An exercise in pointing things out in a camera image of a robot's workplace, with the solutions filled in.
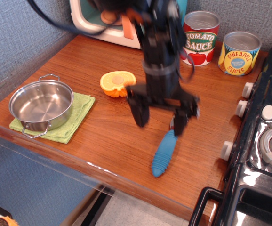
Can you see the stainless steel pot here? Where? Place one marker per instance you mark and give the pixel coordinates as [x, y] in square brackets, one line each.
[42, 105]

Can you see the blue handled metal scoop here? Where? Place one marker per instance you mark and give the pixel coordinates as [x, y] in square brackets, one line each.
[164, 153]

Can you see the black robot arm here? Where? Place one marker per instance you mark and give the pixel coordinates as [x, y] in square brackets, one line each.
[161, 37]

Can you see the orange object bottom left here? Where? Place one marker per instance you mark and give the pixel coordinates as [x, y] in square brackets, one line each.
[2, 220]

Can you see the white stove knob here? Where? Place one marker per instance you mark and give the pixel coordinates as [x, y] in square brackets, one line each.
[226, 150]
[241, 107]
[247, 90]

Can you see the white stove knob middle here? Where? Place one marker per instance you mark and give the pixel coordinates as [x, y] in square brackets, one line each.
[241, 107]

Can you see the white stove knob front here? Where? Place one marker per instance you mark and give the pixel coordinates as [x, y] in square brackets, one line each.
[226, 150]

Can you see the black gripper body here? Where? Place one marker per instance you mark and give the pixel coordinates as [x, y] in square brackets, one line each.
[162, 88]

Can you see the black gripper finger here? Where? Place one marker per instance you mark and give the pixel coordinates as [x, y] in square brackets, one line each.
[140, 111]
[180, 121]

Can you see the white stove knob rear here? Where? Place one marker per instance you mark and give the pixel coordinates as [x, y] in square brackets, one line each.
[247, 90]

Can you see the tomato sauce can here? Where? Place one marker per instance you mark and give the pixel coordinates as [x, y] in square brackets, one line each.
[201, 29]

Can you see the green folded cloth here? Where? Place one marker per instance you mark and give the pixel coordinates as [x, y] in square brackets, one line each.
[80, 107]

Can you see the black toy stove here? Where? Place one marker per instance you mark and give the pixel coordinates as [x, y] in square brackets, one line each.
[246, 199]

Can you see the teal toy microwave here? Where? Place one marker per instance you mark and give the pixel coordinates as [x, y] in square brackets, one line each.
[88, 19]

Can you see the pineapple slices can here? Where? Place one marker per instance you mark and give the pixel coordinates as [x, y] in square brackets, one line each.
[239, 53]

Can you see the orange toy squash half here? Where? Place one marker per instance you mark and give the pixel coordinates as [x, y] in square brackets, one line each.
[114, 83]

